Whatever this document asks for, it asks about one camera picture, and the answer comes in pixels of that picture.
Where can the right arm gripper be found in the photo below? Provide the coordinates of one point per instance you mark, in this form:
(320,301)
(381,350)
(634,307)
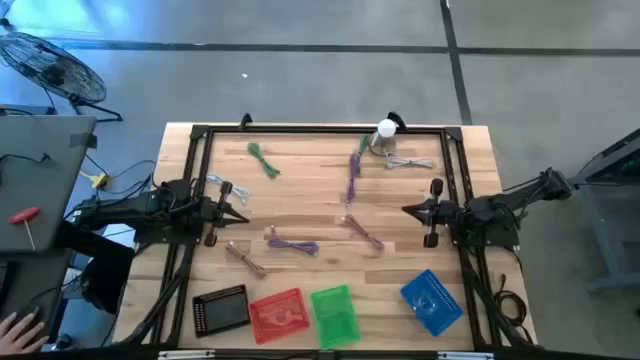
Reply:
(442,212)

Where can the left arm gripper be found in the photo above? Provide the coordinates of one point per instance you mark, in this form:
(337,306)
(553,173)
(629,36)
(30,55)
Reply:
(215,215)

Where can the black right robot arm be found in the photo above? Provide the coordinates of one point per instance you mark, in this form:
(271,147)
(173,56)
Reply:
(495,205)

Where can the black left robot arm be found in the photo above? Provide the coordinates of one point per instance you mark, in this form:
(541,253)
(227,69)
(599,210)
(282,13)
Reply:
(135,207)

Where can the white bulb lamp metal base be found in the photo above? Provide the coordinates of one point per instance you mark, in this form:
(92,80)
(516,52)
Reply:
(386,128)

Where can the red plastic basket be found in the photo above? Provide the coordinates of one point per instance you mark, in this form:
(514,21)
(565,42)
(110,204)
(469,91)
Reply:
(277,300)

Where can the black plastic basket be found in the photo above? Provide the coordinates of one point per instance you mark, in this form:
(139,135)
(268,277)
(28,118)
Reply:
(220,312)

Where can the blue plastic basket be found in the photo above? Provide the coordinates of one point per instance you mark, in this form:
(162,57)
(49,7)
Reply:
(440,310)

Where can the green plastic basket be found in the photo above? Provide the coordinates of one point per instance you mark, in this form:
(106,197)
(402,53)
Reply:
(334,317)

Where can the gray tape piece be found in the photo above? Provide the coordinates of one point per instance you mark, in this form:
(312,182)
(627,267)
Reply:
(82,140)

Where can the light gray side table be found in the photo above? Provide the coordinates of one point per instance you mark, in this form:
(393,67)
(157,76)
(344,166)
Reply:
(40,190)

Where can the gray metal cart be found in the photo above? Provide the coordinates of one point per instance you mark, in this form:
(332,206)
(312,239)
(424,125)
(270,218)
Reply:
(615,283)

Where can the dark gray desk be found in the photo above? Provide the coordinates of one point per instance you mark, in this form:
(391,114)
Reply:
(30,280)

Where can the black floor fan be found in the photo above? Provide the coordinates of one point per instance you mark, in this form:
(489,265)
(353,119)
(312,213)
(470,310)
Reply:
(52,70)

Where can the person's hand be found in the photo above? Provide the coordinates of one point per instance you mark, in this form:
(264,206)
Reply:
(17,335)

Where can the black curved bracket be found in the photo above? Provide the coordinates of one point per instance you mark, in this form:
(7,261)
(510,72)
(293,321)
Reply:
(245,120)
(398,120)

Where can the black aluminium table frame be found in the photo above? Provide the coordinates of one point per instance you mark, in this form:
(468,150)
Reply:
(325,129)

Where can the silver metal bracket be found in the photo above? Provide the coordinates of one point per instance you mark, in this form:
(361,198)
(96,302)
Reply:
(185,355)
(465,356)

